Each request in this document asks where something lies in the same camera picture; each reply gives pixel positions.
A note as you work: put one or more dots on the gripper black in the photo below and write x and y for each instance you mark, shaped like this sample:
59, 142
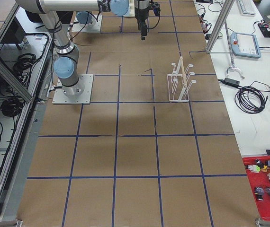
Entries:
140, 13

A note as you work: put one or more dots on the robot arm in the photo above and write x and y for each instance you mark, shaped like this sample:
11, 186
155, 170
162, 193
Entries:
65, 66
84, 17

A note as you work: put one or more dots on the reacher grabber tool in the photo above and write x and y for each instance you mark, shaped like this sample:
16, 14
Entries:
232, 67

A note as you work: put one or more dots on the black power adapter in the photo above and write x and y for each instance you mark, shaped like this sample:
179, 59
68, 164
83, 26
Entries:
231, 82

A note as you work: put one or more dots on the teach pendant tablet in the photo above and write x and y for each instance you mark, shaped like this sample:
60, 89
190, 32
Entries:
245, 45

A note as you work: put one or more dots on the white keyboard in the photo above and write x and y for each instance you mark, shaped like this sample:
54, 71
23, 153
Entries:
246, 8

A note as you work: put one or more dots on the red parts tray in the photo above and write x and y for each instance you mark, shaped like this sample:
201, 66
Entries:
258, 172

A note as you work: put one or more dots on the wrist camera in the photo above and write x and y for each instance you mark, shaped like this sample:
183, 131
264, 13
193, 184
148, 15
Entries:
156, 8

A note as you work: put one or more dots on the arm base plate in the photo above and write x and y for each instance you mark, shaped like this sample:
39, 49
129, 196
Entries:
93, 28
78, 94

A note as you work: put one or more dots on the white wire cup rack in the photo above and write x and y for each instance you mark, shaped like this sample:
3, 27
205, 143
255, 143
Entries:
179, 82

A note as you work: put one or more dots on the aluminium frame post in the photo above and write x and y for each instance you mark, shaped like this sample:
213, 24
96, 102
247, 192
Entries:
218, 25

